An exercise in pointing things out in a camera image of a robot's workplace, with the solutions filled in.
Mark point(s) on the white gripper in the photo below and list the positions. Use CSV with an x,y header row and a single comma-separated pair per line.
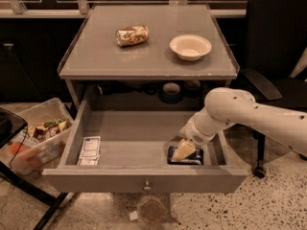
x,y
193,134

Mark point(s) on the black office chair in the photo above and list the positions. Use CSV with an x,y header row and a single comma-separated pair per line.
x,y
273,67

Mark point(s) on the shiny foil snack bag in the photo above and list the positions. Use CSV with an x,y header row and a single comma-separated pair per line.
x,y
132,35

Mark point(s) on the open grey top drawer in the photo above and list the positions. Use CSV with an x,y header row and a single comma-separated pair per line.
x,y
135,132

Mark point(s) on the blue rxbar blueberry bar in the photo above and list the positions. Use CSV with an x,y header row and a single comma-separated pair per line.
x,y
196,158

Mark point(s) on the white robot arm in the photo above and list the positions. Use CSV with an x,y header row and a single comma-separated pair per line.
x,y
225,107

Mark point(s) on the clear jar on floor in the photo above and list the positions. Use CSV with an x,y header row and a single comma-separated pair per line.
x,y
153,209

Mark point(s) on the white paper bowl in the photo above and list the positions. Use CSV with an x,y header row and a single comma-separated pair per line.
x,y
190,47

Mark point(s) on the dark tape roll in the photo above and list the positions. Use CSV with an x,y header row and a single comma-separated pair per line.
x,y
192,88
170,93

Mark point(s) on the grey cabinet with counter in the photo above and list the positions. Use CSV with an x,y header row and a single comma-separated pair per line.
x,y
95,56

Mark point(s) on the metal drawer knob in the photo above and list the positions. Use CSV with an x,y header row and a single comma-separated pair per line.
x,y
147,187

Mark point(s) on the white packets in drawer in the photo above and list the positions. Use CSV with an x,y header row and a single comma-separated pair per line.
x,y
90,151

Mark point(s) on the clear plastic snack bin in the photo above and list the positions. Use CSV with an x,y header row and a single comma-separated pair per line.
x,y
42,140

